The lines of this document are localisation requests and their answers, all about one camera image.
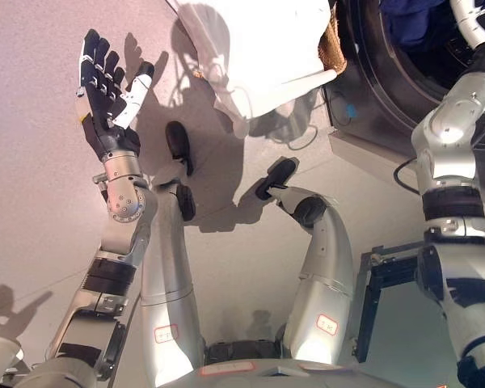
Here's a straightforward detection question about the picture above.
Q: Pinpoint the silver robot left leg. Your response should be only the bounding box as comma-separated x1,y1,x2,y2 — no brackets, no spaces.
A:
139,120,206,377

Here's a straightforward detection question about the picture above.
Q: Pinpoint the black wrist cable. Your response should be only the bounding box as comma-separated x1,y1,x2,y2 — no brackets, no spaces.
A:
393,156,424,197

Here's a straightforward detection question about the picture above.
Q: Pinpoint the grey front-load washing machine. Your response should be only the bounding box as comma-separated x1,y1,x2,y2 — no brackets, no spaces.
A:
323,0,485,162

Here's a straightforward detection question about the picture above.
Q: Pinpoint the wicker laundry basket white liner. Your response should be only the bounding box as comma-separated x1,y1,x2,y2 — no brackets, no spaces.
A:
177,0,348,138

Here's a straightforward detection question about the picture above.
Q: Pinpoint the grey robot torso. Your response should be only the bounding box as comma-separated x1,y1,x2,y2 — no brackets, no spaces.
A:
76,339,389,388

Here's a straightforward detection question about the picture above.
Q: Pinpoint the silver robot leg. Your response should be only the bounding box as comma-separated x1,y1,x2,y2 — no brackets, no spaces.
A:
255,156,356,365
139,120,206,377

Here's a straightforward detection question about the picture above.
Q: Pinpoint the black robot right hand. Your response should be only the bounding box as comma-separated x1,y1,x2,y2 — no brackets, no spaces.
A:
449,0,485,49

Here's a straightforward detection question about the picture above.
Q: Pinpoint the navy blue garment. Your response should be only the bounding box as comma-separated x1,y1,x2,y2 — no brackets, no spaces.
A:
379,0,458,53

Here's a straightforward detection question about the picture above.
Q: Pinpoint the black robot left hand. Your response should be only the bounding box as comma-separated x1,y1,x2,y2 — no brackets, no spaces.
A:
74,27,154,162

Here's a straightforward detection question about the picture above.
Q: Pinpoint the black metal bracket frame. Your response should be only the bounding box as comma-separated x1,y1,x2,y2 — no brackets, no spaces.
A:
353,242,433,365

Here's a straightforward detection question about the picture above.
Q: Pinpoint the silver robot right leg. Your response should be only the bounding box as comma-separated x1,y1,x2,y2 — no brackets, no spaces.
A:
255,156,356,365

